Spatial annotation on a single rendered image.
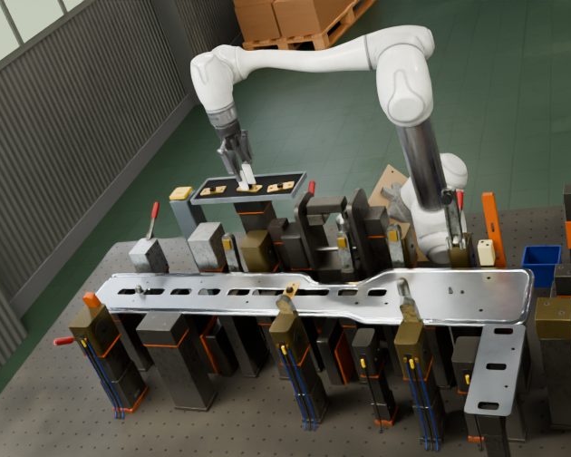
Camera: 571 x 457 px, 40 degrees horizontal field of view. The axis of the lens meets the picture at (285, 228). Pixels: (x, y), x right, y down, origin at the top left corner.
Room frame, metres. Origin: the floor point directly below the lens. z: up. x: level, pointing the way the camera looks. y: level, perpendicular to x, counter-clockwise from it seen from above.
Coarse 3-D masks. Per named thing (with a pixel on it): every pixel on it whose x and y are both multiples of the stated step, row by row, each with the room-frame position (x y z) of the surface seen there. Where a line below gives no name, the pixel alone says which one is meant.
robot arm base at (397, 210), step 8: (392, 184) 2.42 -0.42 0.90; (400, 184) 2.43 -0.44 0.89; (384, 192) 2.35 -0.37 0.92; (392, 192) 2.35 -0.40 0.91; (400, 192) 2.33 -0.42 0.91; (392, 200) 2.33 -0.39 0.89; (400, 200) 2.31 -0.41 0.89; (392, 208) 2.30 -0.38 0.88; (400, 208) 2.29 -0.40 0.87; (392, 216) 2.28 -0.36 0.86; (400, 216) 2.28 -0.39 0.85; (408, 216) 2.27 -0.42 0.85
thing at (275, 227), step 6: (270, 222) 2.09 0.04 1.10; (276, 222) 2.08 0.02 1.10; (282, 222) 2.06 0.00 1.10; (288, 222) 2.08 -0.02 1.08; (270, 228) 2.06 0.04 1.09; (276, 228) 2.05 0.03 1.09; (282, 228) 2.04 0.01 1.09; (270, 234) 2.07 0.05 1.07; (276, 234) 2.06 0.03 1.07; (282, 234) 2.05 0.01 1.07; (276, 240) 2.06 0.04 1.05; (276, 246) 2.07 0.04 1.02; (282, 246) 2.06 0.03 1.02; (282, 252) 2.06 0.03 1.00; (282, 258) 2.07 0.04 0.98; (288, 264) 2.06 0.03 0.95; (288, 270) 2.06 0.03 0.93; (294, 270) 2.05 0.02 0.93
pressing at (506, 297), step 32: (128, 288) 2.16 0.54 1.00; (160, 288) 2.09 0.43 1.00; (192, 288) 2.03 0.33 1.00; (224, 288) 1.97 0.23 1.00; (256, 288) 1.92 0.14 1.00; (320, 288) 1.81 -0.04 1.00; (352, 288) 1.76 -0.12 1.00; (384, 288) 1.71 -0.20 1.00; (416, 288) 1.67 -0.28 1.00; (448, 288) 1.62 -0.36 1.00; (480, 288) 1.58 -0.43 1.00; (512, 288) 1.54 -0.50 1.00; (384, 320) 1.59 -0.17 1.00; (448, 320) 1.51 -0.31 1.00; (480, 320) 1.47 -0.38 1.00; (512, 320) 1.43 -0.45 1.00
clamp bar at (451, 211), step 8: (448, 192) 1.74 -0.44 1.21; (456, 192) 1.74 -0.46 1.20; (448, 200) 1.71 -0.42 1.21; (456, 200) 1.73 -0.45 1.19; (448, 208) 1.74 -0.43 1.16; (456, 208) 1.72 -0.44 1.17; (448, 216) 1.74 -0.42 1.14; (456, 216) 1.72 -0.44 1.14; (448, 224) 1.73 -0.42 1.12; (456, 224) 1.73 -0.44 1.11; (448, 232) 1.73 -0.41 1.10; (456, 232) 1.73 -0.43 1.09
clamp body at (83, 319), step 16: (80, 320) 1.97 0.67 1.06; (96, 320) 1.95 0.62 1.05; (112, 320) 2.00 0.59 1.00; (80, 336) 1.94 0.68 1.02; (96, 336) 1.93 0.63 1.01; (112, 336) 1.98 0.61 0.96; (96, 352) 1.92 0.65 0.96; (112, 352) 1.96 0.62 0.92; (96, 368) 1.96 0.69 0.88; (112, 368) 1.94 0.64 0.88; (128, 368) 1.98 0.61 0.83; (112, 384) 1.94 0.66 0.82; (128, 384) 1.95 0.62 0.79; (144, 384) 2.00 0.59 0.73; (112, 400) 1.94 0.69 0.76; (128, 400) 1.93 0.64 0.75
